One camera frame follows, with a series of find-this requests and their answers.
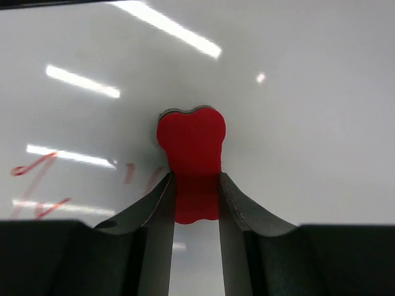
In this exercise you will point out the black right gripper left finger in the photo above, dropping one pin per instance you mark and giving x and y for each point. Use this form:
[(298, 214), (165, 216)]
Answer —
[(127, 254)]

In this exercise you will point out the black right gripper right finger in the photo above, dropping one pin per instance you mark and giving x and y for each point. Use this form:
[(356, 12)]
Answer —
[(265, 255)]

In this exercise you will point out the white whiteboard black frame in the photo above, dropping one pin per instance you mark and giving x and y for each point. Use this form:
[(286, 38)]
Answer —
[(306, 89)]

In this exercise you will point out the red bone-shaped eraser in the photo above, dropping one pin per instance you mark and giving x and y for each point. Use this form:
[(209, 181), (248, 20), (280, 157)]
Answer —
[(192, 141)]

